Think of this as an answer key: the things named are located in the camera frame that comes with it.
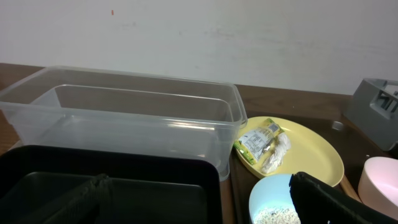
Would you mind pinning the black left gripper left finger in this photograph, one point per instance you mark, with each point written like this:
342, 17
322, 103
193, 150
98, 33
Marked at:
90, 202

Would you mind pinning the grey dishwasher rack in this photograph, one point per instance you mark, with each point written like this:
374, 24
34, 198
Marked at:
373, 110

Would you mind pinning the white tissue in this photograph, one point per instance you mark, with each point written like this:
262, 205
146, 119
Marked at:
272, 163

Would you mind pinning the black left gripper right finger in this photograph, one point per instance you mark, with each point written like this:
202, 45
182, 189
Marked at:
317, 202

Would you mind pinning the rice grains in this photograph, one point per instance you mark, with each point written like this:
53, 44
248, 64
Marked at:
277, 215

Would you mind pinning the yellow round plate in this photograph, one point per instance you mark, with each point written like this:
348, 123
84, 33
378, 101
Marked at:
309, 153

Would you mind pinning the light blue bowl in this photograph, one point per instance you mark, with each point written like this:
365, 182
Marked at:
272, 191

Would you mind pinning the dark brown serving tray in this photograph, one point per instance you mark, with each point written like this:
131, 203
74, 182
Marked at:
350, 143

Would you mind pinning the clear plastic waste bin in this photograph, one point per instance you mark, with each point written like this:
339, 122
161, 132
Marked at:
134, 113

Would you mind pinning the pink bowl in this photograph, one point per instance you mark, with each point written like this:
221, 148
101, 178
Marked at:
377, 186

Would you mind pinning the black waste tray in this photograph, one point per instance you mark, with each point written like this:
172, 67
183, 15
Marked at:
146, 189

